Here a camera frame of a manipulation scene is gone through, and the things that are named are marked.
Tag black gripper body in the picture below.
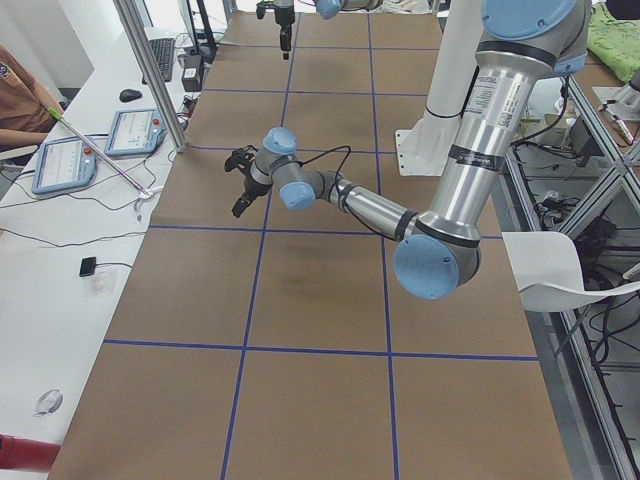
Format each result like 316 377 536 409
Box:
224 145 273 203
256 0 295 60

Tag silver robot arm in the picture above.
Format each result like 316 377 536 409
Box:
224 1 591 300
256 0 383 60

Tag black power adapter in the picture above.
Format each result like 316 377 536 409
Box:
181 55 204 92

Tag long reacher stick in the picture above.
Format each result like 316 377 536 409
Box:
47 107 164 200

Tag teach pendant far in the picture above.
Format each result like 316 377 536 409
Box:
105 109 166 157

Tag teach pendant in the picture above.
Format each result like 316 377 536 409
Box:
105 109 166 157
31 137 97 197

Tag black keyboard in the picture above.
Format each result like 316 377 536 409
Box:
148 38 175 82

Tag black computer mouse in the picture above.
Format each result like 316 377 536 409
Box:
119 89 142 103

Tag clear plastic bag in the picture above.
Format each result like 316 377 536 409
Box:
81 266 121 299

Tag teach pendant near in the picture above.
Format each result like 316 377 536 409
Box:
31 137 97 197

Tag small black box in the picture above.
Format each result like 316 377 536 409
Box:
79 256 97 277

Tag seated person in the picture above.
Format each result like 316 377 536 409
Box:
1 46 64 152

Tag clear tape dispenser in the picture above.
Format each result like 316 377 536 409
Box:
33 389 64 417

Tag white curved sheet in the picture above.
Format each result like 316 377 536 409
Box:
502 231 639 312

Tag green cloth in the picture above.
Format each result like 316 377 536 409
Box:
587 2 639 83

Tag red thermos bottle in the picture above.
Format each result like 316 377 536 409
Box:
0 434 61 473

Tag aluminium frame post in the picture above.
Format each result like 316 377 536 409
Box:
113 0 187 153

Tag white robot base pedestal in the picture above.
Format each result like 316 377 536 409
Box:
395 0 483 176

